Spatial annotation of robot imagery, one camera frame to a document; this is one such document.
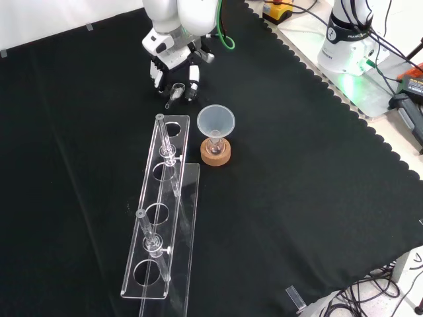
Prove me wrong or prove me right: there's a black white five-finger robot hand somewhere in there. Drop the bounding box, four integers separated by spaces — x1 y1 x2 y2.
149 42 216 102

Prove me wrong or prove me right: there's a clear glass weighing funnel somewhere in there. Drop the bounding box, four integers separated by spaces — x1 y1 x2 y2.
164 82 186 110

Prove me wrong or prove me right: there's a translucent plastic funnel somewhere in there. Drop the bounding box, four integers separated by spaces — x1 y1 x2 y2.
196 104 236 141

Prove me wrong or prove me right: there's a clear acrylic funnel stand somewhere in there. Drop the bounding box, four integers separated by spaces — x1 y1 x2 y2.
120 114 202 317

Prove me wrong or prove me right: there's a small round-bottom glass flask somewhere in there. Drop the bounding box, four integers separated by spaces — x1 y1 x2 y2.
206 135 227 157

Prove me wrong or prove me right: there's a yellow stop button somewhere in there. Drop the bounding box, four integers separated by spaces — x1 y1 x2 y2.
262 0 293 22

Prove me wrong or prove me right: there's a black bench cloth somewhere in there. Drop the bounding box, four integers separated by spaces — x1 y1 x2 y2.
0 0 423 317

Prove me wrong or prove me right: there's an orange black power adapter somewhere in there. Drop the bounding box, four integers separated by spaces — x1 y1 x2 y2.
395 71 423 98

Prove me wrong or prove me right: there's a black box device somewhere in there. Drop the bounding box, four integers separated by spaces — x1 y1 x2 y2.
389 93 423 148

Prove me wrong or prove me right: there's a grey table leg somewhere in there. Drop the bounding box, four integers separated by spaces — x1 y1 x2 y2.
393 245 421 295

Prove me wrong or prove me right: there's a green cable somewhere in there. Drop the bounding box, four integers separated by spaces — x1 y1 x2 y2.
215 0 236 51

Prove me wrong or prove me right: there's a cork ring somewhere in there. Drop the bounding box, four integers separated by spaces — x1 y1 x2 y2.
200 138 233 167

